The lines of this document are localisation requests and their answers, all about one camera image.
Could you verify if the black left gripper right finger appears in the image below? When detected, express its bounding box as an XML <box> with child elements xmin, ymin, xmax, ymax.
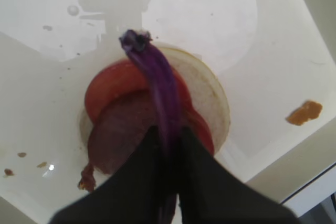
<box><xmin>178</xmin><ymin>127</ymin><xmax>299</xmax><ymax>223</ymax></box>

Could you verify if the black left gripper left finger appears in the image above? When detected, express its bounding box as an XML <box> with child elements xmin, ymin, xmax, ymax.
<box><xmin>50</xmin><ymin>126</ymin><xmax>176</xmax><ymax>223</ymax></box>

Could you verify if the purple cabbage strip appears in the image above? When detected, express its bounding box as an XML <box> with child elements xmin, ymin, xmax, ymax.
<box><xmin>119</xmin><ymin>29</ymin><xmax>182</xmax><ymax>155</ymax></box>

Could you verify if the meat slice on bun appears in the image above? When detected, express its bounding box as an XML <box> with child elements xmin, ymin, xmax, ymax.
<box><xmin>88</xmin><ymin>90</ymin><xmax>157</xmax><ymax>174</ymax></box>

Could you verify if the tomato slice on bun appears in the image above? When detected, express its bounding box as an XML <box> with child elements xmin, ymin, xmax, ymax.
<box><xmin>85</xmin><ymin>60</ymin><xmax>215</xmax><ymax>155</ymax></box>

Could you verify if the bacon scrap on tray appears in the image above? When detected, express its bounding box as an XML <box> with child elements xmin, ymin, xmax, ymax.
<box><xmin>77</xmin><ymin>163</ymin><xmax>96</xmax><ymax>193</ymax></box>

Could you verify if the bottom bun on tray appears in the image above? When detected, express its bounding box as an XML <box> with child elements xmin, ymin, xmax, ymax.
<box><xmin>79</xmin><ymin>44</ymin><xmax>230</xmax><ymax>153</ymax></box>

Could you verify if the brown food crumb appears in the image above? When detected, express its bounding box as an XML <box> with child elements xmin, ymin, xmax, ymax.
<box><xmin>286</xmin><ymin>100</ymin><xmax>323</xmax><ymax>126</ymax></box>

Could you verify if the white metal tray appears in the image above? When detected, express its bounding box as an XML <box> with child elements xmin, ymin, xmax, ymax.
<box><xmin>1</xmin><ymin>0</ymin><xmax>335</xmax><ymax>223</ymax></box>

